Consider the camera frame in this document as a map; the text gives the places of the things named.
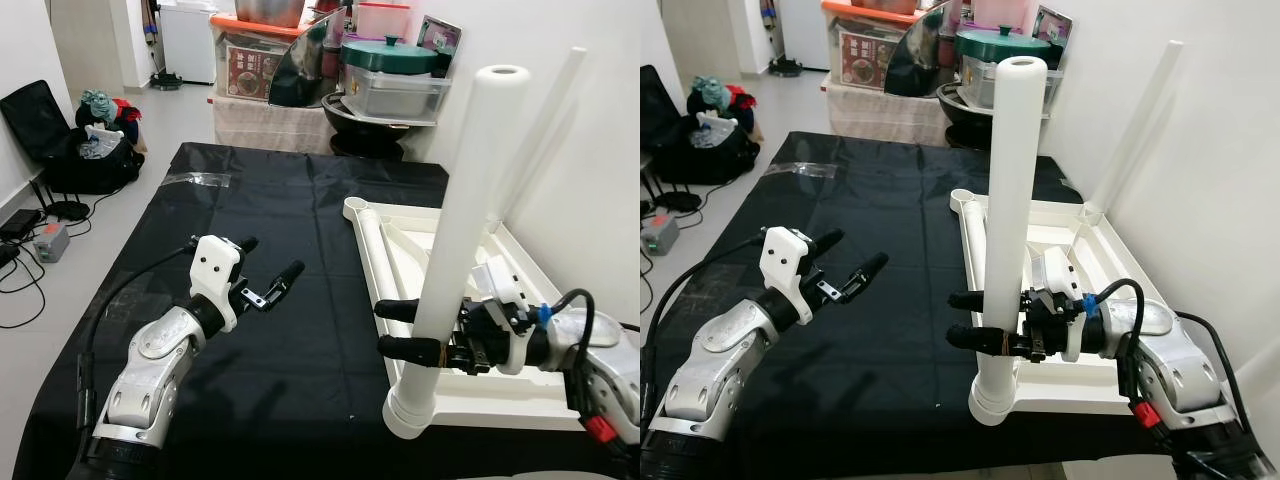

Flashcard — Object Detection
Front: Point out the white plastic table top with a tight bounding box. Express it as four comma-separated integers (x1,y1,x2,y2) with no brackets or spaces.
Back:
343,197,640,441
948,188,1176,426

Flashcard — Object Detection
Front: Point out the black floor cloth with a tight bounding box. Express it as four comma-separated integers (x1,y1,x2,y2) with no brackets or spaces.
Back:
645,130,1251,480
15,142,640,480

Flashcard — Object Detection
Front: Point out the clear tape strip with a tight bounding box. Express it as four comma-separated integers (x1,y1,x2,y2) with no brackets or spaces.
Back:
765,162,836,181
160,172,233,191

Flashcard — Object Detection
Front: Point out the beige cloth-covered stand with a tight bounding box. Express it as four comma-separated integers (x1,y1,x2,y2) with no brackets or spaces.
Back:
825,80,946,146
213,95,336,156

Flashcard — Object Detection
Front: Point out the black open bag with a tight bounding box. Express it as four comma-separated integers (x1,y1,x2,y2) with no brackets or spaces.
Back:
640,65,761,186
0,80,146,196

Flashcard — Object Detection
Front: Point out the white plastic packet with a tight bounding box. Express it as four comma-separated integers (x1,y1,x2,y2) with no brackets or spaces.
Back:
82,125,126,161
695,112,739,149

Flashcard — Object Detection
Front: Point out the black wok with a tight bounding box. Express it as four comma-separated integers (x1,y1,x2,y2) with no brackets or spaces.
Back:
937,85,1051,149
322,95,436,156

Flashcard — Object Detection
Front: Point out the grey power box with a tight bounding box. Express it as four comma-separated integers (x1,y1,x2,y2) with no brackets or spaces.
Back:
33,223,71,263
643,213,681,254

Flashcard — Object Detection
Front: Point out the black glossy bag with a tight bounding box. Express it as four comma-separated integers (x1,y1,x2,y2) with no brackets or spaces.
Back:
885,5,956,99
268,10,346,109

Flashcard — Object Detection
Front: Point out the orange-lidded storage box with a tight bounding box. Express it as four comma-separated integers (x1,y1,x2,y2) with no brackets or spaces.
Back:
822,0,916,91
210,12,301,101

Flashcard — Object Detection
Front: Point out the teal plush toy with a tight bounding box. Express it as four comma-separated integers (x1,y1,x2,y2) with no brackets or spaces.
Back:
692,75,729,111
80,90,118,126

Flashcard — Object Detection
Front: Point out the white appliance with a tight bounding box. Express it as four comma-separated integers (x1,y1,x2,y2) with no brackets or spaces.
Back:
160,0,219,86
775,0,831,71

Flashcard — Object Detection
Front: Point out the black power adapter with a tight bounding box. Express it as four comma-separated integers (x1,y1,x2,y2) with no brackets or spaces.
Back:
0,210,43,239

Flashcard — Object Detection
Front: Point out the green pot with lid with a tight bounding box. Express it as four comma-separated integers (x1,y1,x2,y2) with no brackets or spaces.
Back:
340,37,441,76
953,25,1053,63

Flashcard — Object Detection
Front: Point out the pink plastic container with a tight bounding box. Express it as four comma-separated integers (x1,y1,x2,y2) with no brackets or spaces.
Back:
355,2,413,41
970,0,1026,29

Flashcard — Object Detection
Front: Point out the printed cardboard box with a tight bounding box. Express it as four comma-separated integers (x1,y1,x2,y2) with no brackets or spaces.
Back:
1030,5,1074,61
415,15,463,76

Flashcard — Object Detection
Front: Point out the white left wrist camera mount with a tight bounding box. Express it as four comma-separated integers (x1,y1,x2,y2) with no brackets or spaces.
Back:
760,227,813,326
190,235,244,331

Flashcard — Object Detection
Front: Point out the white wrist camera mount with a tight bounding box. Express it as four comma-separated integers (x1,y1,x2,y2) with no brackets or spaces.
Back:
470,255,536,376
760,227,813,326
190,235,244,331
1030,245,1091,361

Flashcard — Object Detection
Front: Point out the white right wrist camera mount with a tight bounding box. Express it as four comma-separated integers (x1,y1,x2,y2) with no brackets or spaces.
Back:
1030,245,1091,361
470,255,536,376

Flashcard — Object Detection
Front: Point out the black looped floor cable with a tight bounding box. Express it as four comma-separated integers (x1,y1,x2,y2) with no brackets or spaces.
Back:
0,195,101,331

